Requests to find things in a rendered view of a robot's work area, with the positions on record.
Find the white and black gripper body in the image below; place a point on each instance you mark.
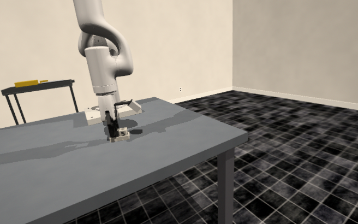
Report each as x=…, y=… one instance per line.
x=106, y=102

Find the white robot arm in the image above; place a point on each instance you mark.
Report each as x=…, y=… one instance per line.
x=107, y=53

